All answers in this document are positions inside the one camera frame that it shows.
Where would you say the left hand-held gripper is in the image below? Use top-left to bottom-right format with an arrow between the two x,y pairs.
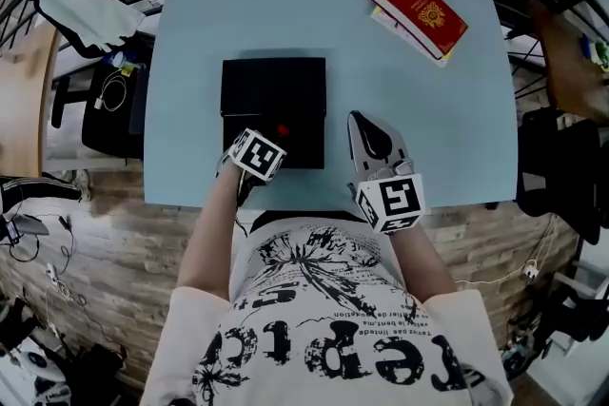
216,126 -> 289,206

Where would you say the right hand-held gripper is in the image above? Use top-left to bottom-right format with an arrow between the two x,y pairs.
346,109 -> 426,236

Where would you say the black box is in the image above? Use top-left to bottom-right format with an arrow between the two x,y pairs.
220,56 -> 328,171

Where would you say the person's right forearm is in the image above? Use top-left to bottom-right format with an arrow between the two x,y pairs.
388,217 -> 459,302

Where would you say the person's left forearm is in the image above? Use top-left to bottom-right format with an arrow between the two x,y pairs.
175,164 -> 249,301

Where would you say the blue and yellow bottle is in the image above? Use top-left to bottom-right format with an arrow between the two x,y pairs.
101,48 -> 137,78

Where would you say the person's white printed shirt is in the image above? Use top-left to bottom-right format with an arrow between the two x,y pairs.
139,210 -> 516,406

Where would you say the black chair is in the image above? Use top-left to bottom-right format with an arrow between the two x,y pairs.
80,55 -> 149,160

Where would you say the white and yellow booklet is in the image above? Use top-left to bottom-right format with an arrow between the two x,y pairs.
369,4 -> 459,69

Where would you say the black backpack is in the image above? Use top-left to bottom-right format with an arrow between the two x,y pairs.
515,107 -> 604,246

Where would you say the red hardcover book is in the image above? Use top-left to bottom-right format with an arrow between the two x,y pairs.
370,0 -> 470,61

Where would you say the brown wooden table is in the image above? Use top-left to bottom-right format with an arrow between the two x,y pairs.
531,0 -> 609,126

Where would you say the white power strip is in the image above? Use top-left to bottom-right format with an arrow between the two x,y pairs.
44,261 -> 73,302

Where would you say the light wooden desk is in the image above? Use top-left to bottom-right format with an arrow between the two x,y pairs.
0,20 -> 62,180

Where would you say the grey handheld device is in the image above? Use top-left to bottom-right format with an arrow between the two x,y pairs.
0,213 -> 50,248

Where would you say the green round container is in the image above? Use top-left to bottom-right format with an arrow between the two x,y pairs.
592,38 -> 609,73

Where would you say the black bag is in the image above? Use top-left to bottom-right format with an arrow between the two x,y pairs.
60,343 -> 128,406

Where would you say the white power adapter with cable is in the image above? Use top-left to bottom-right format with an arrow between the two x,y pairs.
455,213 -> 560,286

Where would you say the white charger cable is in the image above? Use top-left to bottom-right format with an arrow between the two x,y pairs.
92,69 -> 129,113

